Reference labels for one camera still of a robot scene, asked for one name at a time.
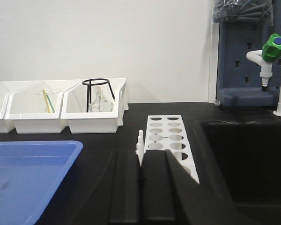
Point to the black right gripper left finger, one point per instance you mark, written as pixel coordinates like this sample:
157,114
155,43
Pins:
116,198

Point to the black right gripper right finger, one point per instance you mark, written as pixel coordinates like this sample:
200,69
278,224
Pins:
172,197

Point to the white test tube rack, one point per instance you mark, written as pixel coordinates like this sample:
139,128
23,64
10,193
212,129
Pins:
167,132

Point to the grey-blue pegboard drying rack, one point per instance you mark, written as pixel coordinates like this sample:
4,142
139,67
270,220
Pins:
238,79

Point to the black sink basin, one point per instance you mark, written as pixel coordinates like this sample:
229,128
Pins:
243,163

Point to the blue plastic tray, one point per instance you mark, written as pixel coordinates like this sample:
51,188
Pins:
30,174

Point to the round glass flask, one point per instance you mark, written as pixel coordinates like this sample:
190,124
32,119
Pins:
100,104

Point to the right white storage bin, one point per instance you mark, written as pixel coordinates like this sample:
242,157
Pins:
80,121

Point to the middle white storage bin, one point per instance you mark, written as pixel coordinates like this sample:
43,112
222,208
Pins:
28,111

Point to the white lab faucet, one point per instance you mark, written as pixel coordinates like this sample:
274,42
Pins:
265,58

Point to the plastic bag of pegs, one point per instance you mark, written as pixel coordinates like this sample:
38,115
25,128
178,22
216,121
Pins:
249,11

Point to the black wire tripod stand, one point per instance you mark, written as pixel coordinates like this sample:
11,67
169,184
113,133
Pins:
91,85

